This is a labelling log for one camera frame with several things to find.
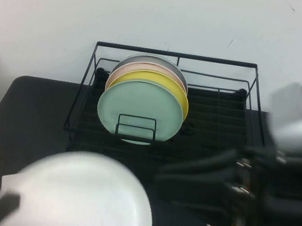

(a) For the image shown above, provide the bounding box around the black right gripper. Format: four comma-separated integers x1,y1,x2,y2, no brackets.
149,129,302,226

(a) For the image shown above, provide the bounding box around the white plate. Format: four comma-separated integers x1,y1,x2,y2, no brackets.
0,138,164,226

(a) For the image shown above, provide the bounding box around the green plate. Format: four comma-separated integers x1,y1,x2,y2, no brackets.
92,75,190,152

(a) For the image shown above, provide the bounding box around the yellow plate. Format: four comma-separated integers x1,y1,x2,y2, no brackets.
104,64,194,123

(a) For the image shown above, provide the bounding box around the pink plate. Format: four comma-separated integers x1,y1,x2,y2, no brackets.
105,56,192,102

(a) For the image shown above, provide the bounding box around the grey plate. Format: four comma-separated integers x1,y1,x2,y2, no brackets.
109,49,193,94

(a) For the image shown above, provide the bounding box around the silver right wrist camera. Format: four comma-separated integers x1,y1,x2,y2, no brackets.
260,78,302,158

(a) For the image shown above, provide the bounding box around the black wire dish rack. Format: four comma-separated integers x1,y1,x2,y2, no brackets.
58,34,281,193

